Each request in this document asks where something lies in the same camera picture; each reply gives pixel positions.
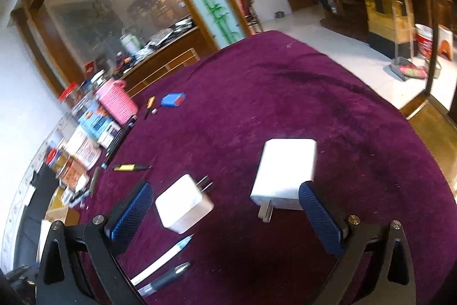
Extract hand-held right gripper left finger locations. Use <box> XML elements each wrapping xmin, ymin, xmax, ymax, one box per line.
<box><xmin>36</xmin><ymin>181</ymin><xmax>154</xmax><ymax>305</ymax></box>

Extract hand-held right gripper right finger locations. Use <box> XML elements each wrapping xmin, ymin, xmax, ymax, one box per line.
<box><xmin>299</xmin><ymin>181</ymin><xmax>418</xmax><ymax>305</ymax></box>

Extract yellow black pen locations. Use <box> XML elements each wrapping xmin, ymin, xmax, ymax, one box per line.
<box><xmin>112</xmin><ymin>164</ymin><xmax>153</xmax><ymax>172</ymax></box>

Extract small white charger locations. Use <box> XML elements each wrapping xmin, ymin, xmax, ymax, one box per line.
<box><xmin>155</xmin><ymin>173</ymin><xmax>215</xmax><ymax>234</ymax></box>

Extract white pen teal tip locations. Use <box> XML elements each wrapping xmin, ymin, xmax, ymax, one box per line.
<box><xmin>130</xmin><ymin>234</ymin><xmax>195</xmax><ymax>286</ymax></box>

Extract large white charger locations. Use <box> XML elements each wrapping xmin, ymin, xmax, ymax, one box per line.
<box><xmin>249</xmin><ymin>138</ymin><xmax>318</xmax><ymax>223</ymax></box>

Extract black gel pen grey grip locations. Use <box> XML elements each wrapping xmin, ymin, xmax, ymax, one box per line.
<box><xmin>137</xmin><ymin>261</ymin><xmax>192</xmax><ymax>297</ymax></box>

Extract green lighter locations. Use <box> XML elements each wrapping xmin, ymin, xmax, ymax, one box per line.
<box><xmin>89</xmin><ymin>167</ymin><xmax>101</xmax><ymax>196</ymax></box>

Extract white eraser block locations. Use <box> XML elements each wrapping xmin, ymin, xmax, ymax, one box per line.
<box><xmin>73</xmin><ymin>174</ymin><xmax>91</xmax><ymax>192</ymax></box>

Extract black marker blue cap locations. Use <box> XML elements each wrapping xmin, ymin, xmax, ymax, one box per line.
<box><xmin>102</xmin><ymin>119</ymin><xmax>134</xmax><ymax>170</ymax></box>

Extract yellow green carton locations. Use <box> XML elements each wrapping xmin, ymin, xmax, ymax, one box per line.
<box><xmin>46</xmin><ymin>186</ymin><xmax>71</xmax><ymax>220</ymax></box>

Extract white plastic jar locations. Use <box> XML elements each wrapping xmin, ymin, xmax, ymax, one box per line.
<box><xmin>67</xmin><ymin>136</ymin><xmax>101</xmax><ymax>167</ymax></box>

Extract black marker green cap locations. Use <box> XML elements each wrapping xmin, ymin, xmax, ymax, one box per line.
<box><xmin>107</xmin><ymin>115</ymin><xmax>139</xmax><ymax>163</ymax></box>

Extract small blue white box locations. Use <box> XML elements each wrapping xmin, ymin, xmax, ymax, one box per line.
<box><xmin>98</xmin><ymin>121</ymin><xmax>121</xmax><ymax>149</ymax></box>

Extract blue label plastic jar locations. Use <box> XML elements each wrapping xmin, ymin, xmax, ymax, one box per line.
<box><xmin>78</xmin><ymin>101</ymin><xmax>108</xmax><ymax>138</ymax></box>

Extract black sofa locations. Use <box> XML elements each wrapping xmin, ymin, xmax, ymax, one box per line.
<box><xmin>0</xmin><ymin>162</ymin><xmax>49</xmax><ymax>279</ymax></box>

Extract small yellow black tool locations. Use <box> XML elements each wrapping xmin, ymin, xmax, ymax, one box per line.
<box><xmin>144</xmin><ymin>95</ymin><xmax>156</xmax><ymax>120</ymax></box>

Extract pink plastic basket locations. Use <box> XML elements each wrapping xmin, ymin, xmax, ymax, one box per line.
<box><xmin>97</xmin><ymin>78</ymin><xmax>139</xmax><ymax>126</ymax></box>

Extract blue battery pack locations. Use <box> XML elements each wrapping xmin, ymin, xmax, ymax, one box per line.
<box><xmin>160</xmin><ymin>93</ymin><xmax>187</xmax><ymax>108</ymax></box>

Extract purple velvet tablecloth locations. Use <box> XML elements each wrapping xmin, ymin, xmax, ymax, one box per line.
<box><xmin>77</xmin><ymin>30</ymin><xmax>457</xmax><ymax>305</ymax></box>

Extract red lid snack jar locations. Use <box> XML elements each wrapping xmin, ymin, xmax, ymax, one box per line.
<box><xmin>58</xmin><ymin>82</ymin><xmax>81</xmax><ymax>110</ymax></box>

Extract wooden sideboard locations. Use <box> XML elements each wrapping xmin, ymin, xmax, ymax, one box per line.
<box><xmin>121</xmin><ymin>25</ymin><xmax>219</xmax><ymax>92</ymax></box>

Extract grey dustpan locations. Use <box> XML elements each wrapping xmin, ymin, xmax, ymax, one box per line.
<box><xmin>388</xmin><ymin>56</ymin><xmax>428</xmax><ymax>81</ymax></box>

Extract red white bucket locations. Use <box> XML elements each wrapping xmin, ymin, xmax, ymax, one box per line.
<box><xmin>414</xmin><ymin>23</ymin><xmax>435</xmax><ymax>59</ymax></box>

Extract red thermos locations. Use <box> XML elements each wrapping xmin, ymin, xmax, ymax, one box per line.
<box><xmin>238</xmin><ymin>0</ymin><xmax>255</xmax><ymax>17</ymax></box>

